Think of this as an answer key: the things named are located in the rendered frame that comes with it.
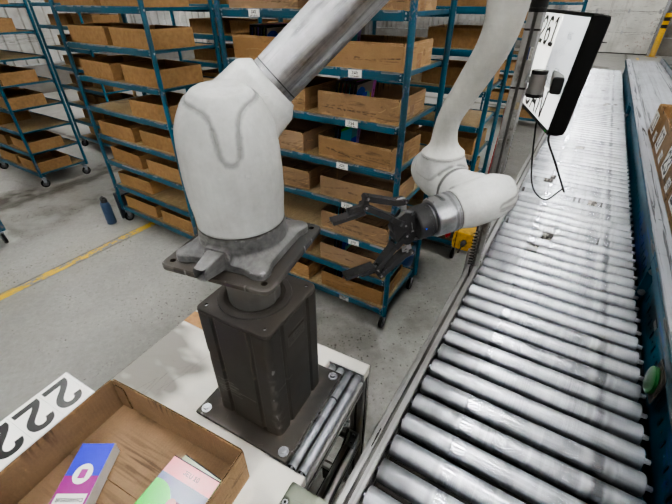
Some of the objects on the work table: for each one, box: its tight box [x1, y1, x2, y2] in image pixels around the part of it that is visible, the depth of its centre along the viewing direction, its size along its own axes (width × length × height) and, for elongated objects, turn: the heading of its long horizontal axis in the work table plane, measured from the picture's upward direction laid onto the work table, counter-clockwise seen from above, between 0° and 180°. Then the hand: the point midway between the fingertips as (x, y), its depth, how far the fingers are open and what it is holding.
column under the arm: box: [196, 275, 342, 465], centre depth 86 cm, size 26×26×33 cm
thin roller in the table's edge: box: [298, 375, 361, 477], centre depth 91 cm, size 2×28×2 cm, turn 152°
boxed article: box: [49, 443, 120, 504], centre depth 76 cm, size 7×13×4 cm, turn 0°
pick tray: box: [0, 379, 250, 504], centre depth 73 cm, size 28×38×10 cm
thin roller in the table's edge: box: [288, 371, 353, 471], centre depth 92 cm, size 2×28×2 cm, turn 152°
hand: (342, 248), depth 80 cm, fingers open, 13 cm apart
